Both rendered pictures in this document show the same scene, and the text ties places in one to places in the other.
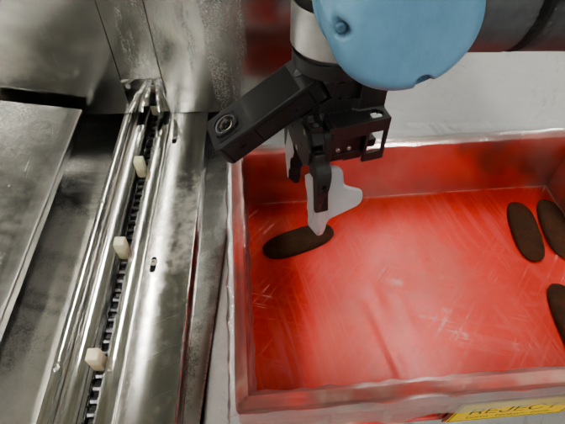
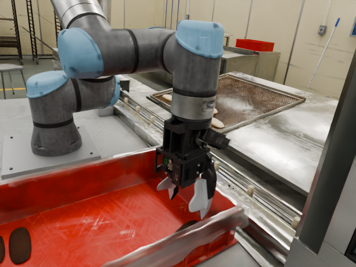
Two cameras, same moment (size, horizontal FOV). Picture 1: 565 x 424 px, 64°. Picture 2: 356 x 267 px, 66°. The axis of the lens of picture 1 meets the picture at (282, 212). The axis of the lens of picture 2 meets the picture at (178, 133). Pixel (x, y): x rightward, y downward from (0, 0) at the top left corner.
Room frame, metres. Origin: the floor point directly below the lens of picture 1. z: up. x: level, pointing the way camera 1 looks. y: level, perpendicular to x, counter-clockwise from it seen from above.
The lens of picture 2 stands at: (0.73, -0.31, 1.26)
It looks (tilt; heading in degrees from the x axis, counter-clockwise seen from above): 23 degrees down; 147
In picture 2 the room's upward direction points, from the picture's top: 5 degrees clockwise
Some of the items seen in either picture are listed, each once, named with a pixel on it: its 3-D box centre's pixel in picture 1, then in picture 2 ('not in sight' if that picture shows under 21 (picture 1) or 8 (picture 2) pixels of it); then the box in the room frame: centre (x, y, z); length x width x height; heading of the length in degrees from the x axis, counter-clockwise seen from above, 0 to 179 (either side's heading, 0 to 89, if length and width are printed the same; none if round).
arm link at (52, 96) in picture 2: not in sight; (52, 95); (-0.15, -0.21, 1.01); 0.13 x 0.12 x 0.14; 95
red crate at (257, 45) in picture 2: not in sight; (254, 44); (-2.64, 3.14, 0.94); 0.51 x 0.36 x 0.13; 6
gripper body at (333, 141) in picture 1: (335, 101); (186, 147); (0.35, -0.05, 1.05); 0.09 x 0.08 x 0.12; 107
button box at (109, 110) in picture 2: not in sight; (104, 109); (-0.47, 0.04, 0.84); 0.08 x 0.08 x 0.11; 2
